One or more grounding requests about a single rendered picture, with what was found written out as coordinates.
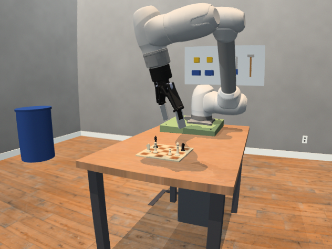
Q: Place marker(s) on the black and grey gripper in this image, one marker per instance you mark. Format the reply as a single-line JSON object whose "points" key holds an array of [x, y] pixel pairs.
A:
{"points": [[163, 88]]}

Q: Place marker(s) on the chessboard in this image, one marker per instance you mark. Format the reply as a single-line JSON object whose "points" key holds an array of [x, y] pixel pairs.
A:
{"points": [[163, 151]]}

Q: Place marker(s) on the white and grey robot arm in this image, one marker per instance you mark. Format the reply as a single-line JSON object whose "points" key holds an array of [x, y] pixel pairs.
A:
{"points": [[154, 32]]}

